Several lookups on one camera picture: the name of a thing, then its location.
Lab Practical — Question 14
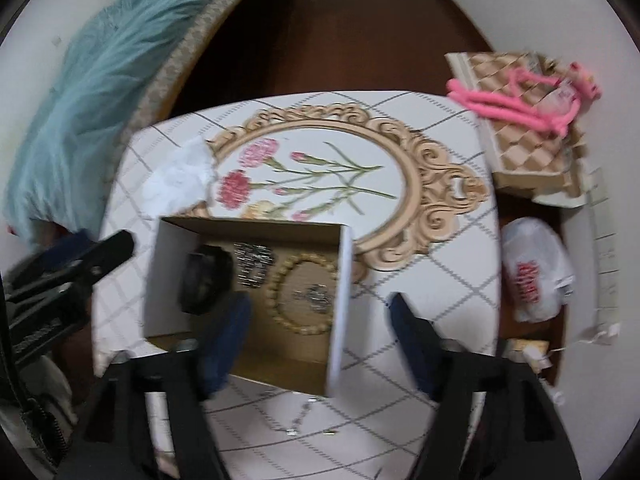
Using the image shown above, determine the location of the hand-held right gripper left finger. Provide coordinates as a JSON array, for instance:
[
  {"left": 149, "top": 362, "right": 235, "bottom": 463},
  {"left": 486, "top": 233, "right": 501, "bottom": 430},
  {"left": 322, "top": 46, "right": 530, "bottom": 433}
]
[{"left": 55, "top": 291, "right": 254, "bottom": 480}]

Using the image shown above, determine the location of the cardboard box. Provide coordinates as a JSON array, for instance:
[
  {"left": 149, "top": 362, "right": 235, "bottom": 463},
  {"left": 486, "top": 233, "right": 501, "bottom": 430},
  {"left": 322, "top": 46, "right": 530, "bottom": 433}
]
[{"left": 143, "top": 216, "right": 357, "bottom": 397}]

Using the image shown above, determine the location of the teal fluffy blanket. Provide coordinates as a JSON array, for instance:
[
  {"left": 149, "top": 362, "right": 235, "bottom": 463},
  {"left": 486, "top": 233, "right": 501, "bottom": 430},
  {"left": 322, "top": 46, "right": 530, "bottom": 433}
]
[{"left": 2, "top": 0, "right": 246, "bottom": 241}]

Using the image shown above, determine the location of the white red printed plastic bag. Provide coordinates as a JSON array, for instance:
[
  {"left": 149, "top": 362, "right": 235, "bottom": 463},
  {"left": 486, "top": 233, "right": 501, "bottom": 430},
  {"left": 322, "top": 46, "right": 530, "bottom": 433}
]
[{"left": 501, "top": 217, "right": 577, "bottom": 323}]

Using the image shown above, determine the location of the beige patterned mattress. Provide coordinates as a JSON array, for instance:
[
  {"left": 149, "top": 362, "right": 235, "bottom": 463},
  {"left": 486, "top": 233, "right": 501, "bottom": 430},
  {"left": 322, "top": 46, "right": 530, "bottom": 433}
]
[{"left": 127, "top": 0, "right": 286, "bottom": 136}]

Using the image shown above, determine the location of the white cardboard strip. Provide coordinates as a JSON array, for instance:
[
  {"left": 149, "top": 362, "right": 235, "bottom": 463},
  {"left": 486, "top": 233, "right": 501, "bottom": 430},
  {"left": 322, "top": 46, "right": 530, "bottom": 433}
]
[{"left": 585, "top": 167, "right": 621, "bottom": 311}]

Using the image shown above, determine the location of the crumpled white tissue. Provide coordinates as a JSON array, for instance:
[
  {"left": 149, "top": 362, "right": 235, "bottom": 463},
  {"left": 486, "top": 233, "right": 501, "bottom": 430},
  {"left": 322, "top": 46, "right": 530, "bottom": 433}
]
[{"left": 141, "top": 137, "right": 218, "bottom": 220}]

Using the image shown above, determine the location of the black wrist watch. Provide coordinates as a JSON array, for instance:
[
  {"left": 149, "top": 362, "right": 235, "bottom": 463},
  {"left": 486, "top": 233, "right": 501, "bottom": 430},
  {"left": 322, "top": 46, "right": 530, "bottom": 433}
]
[{"left": 180, "top": 245, "right": 235, "bottom": 316}]

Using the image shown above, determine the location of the thin silver chain necklace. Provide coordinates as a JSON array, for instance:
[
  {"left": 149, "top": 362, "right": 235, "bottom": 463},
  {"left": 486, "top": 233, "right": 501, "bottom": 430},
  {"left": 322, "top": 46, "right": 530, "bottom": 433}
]
[{"left": 272, "top": 396, "right": 337, "bottom": 437}]

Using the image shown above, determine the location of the small silver pendant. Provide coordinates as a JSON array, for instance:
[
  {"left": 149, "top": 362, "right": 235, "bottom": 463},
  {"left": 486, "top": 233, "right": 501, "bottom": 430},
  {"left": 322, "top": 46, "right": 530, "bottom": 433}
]
[{"left": 294, "top": 285, "right": 335, "bottom": 315}]

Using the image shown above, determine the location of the pink rope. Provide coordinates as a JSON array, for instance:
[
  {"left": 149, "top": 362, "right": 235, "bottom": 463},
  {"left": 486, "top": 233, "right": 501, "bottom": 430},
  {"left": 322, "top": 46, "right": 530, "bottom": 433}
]
[{"left": 446, "top": 62, "right": 603, "bottom": 137}]

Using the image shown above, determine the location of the beige beaded bracelet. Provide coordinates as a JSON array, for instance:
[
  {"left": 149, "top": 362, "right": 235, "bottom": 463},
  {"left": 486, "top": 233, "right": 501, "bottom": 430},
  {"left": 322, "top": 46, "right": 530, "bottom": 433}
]
[{"left": 267, "top": 254, "right": 336, "bottom": 337}]

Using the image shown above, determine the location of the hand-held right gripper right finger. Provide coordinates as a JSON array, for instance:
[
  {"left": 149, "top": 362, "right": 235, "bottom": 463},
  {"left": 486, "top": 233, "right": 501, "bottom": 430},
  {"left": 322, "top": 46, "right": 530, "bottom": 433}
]
[{"left": 388, "top": 291, "right": 582, "bottom": 480}]

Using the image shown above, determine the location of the floral printed table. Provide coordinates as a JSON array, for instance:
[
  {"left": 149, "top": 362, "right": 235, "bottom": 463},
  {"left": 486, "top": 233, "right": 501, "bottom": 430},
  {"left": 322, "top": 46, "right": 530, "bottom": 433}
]
[{"left": 92, "top": 91, "right": 502, "bottom": 480}]

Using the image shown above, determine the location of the silver rhinestone jewelry piece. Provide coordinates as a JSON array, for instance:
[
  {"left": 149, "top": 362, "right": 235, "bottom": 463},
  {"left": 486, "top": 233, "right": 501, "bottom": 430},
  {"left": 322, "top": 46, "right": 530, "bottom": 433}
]
[{"left": 233, "top": 242, "right": 276, "bottom": 288}]

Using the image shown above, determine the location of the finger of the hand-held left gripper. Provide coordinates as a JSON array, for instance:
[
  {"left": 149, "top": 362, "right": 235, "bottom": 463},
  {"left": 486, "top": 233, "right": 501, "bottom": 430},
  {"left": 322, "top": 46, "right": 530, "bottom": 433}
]
[
  {"left": 7, "top": 231, "right": 98, "bottom": 293},
  {"left": 60, "top": 230, "right": 136, "bottom": 288}
]

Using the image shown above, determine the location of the brown checkered flat box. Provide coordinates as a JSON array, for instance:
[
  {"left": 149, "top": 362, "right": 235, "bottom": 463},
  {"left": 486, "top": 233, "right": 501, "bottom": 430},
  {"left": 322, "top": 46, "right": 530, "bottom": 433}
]
[{"left": 445, "top": 51, "right": 591, "bottom": 201}]

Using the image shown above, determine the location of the small beige packet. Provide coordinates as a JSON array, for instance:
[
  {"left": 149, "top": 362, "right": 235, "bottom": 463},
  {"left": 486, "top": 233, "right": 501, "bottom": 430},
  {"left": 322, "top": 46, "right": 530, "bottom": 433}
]
[{"left": 507, "top": 339, "right": 551, "bottom": 373}]

